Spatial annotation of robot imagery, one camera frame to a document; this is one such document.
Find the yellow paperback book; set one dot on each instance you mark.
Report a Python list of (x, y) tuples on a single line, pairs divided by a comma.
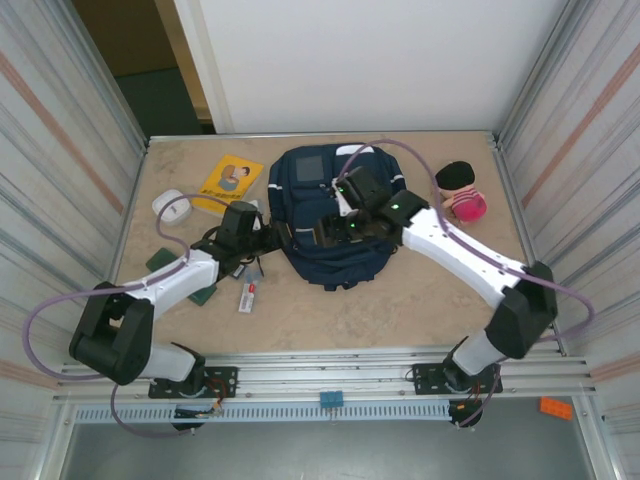
[(230, 182)]

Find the blue clip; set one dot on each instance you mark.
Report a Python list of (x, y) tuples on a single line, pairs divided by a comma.
[(331, 398)]

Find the aluminium frame rail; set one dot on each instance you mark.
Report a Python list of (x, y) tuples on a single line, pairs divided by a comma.
[(325, 372)]

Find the navy blue backpack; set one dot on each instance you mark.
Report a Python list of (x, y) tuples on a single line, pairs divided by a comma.
[(310, 200)]

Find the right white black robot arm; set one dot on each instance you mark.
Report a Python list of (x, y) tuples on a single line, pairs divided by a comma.
[(465, 255)]

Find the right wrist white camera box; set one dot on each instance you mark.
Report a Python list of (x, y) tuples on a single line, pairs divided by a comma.
[(341, 200)]

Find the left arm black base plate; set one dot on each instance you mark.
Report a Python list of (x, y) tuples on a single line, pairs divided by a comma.
[(222, 380)]

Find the plush doll pink striped shirt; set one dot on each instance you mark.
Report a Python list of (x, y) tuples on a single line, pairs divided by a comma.
[(462, 195)]

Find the dark green notebook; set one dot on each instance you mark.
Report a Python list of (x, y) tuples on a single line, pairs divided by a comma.
[(202, 296), (159, 260)]

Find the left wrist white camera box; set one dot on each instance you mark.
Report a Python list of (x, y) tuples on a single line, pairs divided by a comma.
[(258, 221)]

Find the orange plastic block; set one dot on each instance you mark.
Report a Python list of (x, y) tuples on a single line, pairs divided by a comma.
[(555, 407)]

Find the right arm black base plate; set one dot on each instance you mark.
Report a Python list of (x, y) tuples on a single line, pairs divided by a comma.
[(430, 377)]

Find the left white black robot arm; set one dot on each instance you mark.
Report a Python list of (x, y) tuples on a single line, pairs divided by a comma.
[(165, 285)]

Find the white door frame post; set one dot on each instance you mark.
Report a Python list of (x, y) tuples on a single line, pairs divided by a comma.
[(205, 65)]

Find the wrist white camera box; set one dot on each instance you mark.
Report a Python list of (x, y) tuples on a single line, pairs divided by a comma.
[(341, 200), (258, 221)]

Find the white red stationery package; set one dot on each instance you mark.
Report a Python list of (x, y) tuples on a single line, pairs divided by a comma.
[(248, 297)]

